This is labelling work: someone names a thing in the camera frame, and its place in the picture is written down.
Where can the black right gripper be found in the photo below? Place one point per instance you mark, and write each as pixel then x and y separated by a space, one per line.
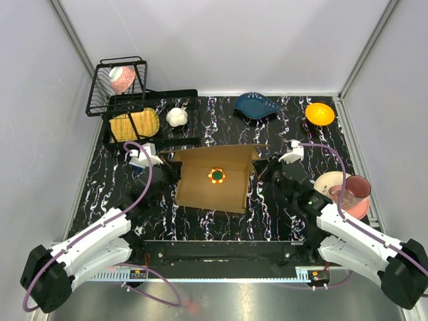
pixel 263 167

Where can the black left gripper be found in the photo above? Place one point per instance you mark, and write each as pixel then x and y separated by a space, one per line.
pixel 174 169

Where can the orange flower toy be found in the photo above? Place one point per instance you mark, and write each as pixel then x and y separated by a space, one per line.
pixel 216 176

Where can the brown cardboard box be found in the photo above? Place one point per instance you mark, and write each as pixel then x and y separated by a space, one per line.
pixel 195 189

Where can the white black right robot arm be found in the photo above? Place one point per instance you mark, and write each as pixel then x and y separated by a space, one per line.
pixel 398 268

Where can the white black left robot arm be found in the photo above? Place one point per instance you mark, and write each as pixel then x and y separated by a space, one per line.
pixel 51 274

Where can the silver blue toothpaste tube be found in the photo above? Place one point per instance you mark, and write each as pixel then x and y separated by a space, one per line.
pixel 135 164

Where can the woven bamboo tray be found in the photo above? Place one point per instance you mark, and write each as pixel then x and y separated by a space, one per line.
pixel 135 125

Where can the white flower-shaped cup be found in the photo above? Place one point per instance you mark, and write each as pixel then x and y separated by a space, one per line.
pixel 177 117

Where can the dark red cup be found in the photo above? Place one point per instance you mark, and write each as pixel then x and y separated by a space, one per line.
pixel 357 189

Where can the orange round bowl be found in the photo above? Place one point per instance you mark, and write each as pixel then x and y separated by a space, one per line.
pixel 319 114

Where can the dark blue leaf dish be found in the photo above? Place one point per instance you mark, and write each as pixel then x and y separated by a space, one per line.
pixel 255 105

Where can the pink patterned ceramic bowl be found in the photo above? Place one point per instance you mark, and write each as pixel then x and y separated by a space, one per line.
pixel 121 78

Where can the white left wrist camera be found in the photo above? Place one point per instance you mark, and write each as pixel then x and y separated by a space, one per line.
pixel 149 150

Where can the black wire dish rack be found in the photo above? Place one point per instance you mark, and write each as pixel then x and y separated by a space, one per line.
pixel 105 103

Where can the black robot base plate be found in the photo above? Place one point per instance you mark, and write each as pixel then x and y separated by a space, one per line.
pixel 282 253

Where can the aluminium front rail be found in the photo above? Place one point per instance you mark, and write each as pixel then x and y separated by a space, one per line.
pixel 237 271

